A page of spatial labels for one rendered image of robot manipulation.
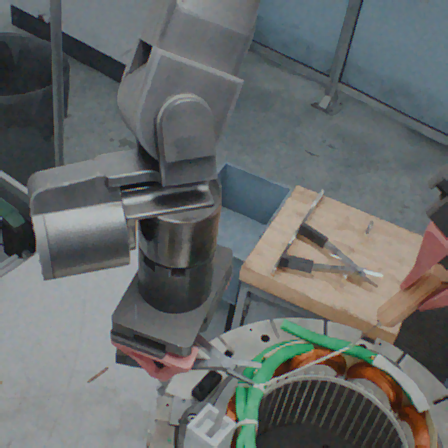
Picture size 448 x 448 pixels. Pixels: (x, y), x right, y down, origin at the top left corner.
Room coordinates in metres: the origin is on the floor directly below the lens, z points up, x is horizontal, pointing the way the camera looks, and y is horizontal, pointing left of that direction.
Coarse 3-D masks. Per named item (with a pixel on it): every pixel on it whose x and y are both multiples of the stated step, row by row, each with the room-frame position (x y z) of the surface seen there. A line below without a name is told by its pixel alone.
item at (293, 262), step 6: (282, 258) 0.59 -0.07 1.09; (288, 258) 0.59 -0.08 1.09; (294, 258) 0.59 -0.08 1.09; (300, 258) 0.59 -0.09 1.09; (282, 264) 0.58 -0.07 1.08; (288, 264) 0.58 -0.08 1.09; (294, 264) 0.58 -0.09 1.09; (300, 264) 0.58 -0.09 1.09; (306, 264) 0.58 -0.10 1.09; (312, 264) 0.58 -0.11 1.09; (300, 270) 0.58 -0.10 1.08; (306, 270) 0.58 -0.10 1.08
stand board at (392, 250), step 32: (288, 224) 0.68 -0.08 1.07; (320, 224) 0.69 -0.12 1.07; (352, 224) 0.70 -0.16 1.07; (384, 224) 0.72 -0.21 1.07; (256, 256) 0.61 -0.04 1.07; (320, 256) 0.63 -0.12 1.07; (352, 256) 0.64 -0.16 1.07; (384, 256) 0.65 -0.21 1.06; (416, 256) 0.66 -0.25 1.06; (288, 288) 0.57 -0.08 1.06; (320, 288) 0.58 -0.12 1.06; (352, 288) 0.59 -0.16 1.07; (384, 288) 0.60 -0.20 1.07; (352, 320) 0.54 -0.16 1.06
